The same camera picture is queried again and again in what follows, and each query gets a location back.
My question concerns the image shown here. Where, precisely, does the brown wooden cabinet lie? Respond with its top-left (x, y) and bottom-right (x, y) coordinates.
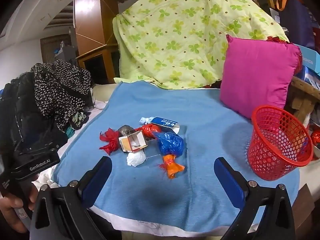
top-left (74, 0), bottom-right (120, 84)

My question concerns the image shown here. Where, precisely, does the grey black plastic bag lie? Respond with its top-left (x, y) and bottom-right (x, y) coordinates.
top-left (117, 124), bottom-right (137, 137)

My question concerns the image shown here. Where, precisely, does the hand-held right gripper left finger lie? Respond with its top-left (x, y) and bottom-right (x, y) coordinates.
top-left (29, 156), bottom-right (113, 240)

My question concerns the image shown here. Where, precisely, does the small cardboard box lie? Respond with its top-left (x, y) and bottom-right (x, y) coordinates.
top-left (118, 131), bottom-right (148, 153)

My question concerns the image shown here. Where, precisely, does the navy bag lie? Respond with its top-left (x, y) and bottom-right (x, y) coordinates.
top-left (276, 0), bottom-right (317, 48)

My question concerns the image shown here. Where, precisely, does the white paper wad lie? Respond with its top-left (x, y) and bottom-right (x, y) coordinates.
top-left (126, 150), bottom-right (147, 167)

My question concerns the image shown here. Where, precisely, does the blue plastic bag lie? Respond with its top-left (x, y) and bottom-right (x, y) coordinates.
top-left (152, 131), bottom-right (185, 157)

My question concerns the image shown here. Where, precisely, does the red mesh plastic basket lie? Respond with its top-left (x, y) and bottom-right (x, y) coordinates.
top-left (246, 105), bottom-right (314, 181)

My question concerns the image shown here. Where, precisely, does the blue white carton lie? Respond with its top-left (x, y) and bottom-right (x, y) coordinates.
top-left (151, 116), bottom-right (180, 135)

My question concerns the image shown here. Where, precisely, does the pink pillow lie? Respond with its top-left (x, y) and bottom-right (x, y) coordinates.
top-left (219, 34), bottom-right (302, 120)

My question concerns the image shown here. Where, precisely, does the light blue shoe box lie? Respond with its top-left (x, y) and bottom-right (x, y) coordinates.
top-left (292, 44), bottom-right (320, 74)

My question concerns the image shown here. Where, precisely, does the green floral quilt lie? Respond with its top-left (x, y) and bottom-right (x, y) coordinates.
top-left (112, 0), bottom-right (290, 90)

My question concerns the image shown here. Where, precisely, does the person's left hand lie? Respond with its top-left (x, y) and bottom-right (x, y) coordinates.
top-left (0, 180), bottom-right (39, 233)

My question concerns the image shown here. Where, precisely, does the red plastic bag wad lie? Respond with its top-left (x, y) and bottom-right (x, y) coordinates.
top-left (99, 127), bottom-right (120, 155)

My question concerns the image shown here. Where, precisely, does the striped dark cloth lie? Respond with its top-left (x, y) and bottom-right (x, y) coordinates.
top-left (66, 112), bottom-right (90, 138)

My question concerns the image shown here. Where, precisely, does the black white dotted cloth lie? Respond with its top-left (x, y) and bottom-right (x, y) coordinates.
top-left (30, 59), bottom-right (92, 130)

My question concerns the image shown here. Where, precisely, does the red orange plastic bag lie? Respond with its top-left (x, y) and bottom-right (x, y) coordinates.
top-left (135, 124), bottom-right (162, 138)

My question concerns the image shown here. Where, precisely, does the blue blanket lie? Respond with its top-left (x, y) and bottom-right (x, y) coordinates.
top-left (51, 81), bottom-right (300, 233)

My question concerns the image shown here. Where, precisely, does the blue plastic packet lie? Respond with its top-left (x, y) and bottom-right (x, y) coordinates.
top-left (297, 66), bottom-right (320, 88)

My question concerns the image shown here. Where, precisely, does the wooden table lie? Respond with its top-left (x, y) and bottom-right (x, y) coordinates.
top-left (287, 76), bottom-right (320, 125)

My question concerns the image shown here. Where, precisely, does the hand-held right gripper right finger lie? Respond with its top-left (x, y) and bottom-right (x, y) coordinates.
top-left (214, 157), bottom-right (297, 240)

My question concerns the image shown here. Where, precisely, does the black jacket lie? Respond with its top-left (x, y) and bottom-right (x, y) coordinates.
top-left (0, 71), bottom-right (68, 155)

